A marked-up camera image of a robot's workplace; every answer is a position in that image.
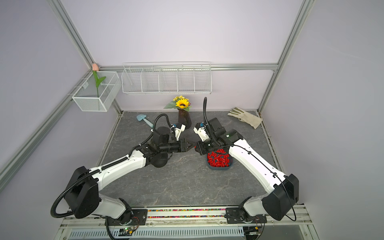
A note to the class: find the artificial pink tulip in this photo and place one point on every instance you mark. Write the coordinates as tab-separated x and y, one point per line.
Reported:
98	80

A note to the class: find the teal handled small tool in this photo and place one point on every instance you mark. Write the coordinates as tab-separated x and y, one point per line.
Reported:
142	117

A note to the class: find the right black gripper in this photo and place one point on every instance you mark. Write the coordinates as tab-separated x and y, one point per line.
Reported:
201	150

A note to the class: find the black dome screw fixture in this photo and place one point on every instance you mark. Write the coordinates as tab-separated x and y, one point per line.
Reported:
159	160

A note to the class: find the pile of red sleeves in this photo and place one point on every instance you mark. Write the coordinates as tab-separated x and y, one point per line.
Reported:
219	159

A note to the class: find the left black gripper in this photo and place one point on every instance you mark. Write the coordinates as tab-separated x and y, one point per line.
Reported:
183	145

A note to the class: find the white wire wall shelf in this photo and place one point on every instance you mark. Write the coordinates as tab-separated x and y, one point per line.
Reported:
167	78

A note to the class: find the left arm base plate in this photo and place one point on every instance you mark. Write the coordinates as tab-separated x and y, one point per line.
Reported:
136	217

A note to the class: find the white mesh wall basket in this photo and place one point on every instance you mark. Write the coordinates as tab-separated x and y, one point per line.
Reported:
86	95

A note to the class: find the beige work glove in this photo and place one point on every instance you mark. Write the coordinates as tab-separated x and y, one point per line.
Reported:
245	117

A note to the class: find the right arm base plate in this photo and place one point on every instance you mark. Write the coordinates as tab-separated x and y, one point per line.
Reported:
236	215

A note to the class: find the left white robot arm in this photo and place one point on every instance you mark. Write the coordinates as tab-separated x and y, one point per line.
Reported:
83	195

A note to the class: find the dark ribbed vase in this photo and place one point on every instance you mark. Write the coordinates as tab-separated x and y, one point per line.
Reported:
184	118

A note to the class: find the teal plastic tray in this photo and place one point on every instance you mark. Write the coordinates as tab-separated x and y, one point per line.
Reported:
219	160

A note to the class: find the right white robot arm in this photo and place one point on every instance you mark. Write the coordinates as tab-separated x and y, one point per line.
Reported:
282	191

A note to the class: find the yellow sunflower bouquet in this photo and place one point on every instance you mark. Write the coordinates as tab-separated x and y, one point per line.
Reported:
179	103

